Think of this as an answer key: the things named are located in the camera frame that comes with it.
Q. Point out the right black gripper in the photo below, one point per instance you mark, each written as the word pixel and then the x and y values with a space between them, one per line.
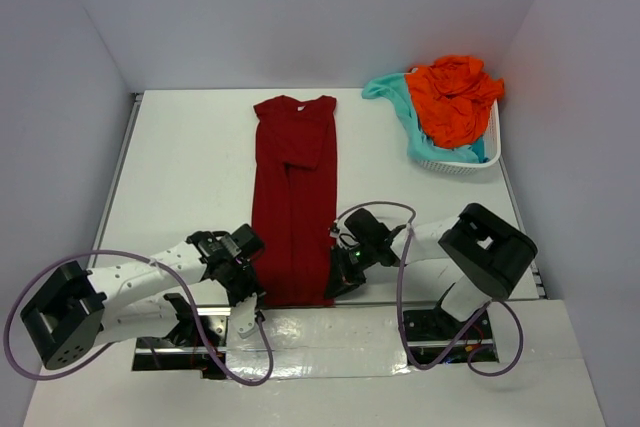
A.
pixel 342 278

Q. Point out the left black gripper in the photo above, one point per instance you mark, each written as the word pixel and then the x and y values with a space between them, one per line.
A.
pixel 233 300

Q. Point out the dark red t shirt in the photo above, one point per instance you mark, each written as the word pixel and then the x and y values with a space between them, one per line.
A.
pixel 295 198

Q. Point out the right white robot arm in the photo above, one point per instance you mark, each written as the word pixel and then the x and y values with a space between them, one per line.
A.
pixel 491 254

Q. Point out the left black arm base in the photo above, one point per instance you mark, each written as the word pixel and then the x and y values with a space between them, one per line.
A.
pixel 182 348

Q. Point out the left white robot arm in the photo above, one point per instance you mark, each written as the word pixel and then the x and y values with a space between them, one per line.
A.
pixel 78 309

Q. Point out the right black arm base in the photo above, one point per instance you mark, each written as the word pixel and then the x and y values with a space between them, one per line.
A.
pixel 428 331

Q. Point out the shiny taped white panel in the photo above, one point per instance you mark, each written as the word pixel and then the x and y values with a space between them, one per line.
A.
pixel 344 342

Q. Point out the teal t shirt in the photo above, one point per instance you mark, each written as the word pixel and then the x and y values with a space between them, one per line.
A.
pixel 393 87

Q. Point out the white laundry basket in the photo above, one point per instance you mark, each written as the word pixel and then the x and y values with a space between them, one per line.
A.
pixel 482 154

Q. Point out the orange t shirt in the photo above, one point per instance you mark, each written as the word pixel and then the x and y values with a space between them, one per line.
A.
pixel 453 99

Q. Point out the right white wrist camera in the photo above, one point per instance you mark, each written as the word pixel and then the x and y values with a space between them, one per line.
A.
pixel 335 234

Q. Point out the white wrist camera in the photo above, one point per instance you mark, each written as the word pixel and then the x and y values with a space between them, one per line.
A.
pixel 243 317
pixel 335 234

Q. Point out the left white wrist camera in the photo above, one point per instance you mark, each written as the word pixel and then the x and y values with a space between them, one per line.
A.
pixel 243 317

